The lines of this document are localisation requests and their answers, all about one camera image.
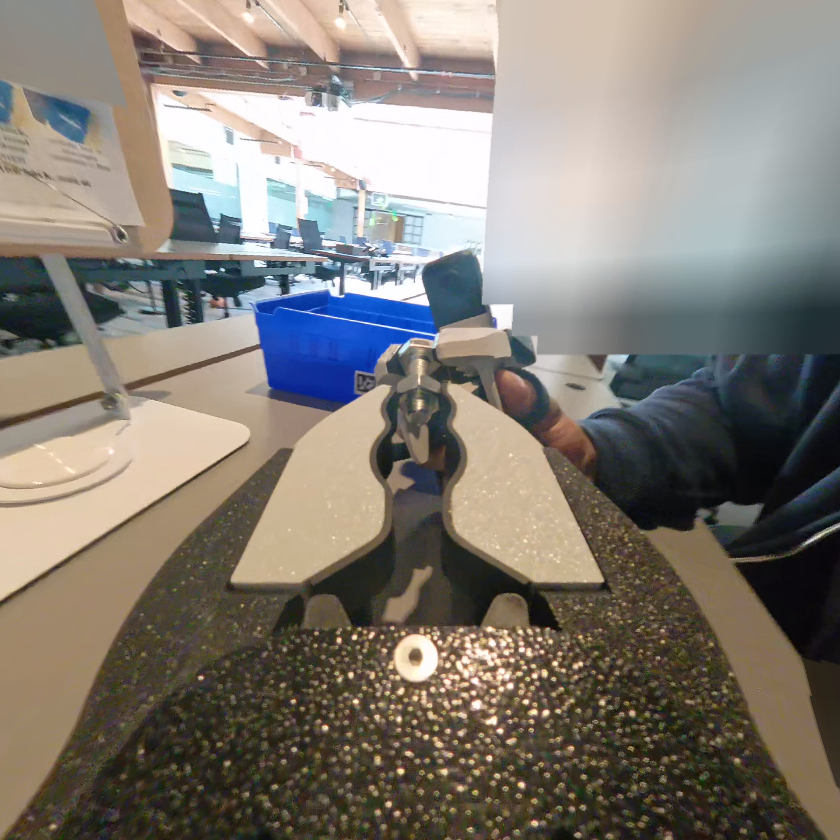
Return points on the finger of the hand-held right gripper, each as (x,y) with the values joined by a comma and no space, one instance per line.
(392,367)
(472,344)

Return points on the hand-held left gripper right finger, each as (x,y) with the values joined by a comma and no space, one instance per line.
(518,505)

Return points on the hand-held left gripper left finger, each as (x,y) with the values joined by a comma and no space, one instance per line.
(321,505)

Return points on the metal hex bolt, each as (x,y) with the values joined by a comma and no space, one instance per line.
(418,420)

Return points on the person's right forearm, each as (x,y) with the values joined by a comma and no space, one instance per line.
(689,433)

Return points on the person's right hand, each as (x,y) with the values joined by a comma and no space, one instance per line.
(551,426)

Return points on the large blue plastic bin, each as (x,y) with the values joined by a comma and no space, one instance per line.
(315,348)

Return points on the black office chair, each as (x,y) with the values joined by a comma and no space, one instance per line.
(312,233)
(193,216)

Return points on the white stand base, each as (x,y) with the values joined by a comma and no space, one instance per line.
(164,459)

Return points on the long grey office desk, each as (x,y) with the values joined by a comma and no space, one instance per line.
(216,253)

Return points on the ceiling mounted device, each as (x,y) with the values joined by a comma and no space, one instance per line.
(328,95)

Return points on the round ceiling lamp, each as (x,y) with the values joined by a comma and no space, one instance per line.
(339,21)
(248,14)

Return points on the metal stand pole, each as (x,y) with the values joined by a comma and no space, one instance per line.
(85,328)

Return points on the printed instruction sheet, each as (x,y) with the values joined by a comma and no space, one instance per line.
(65,177)

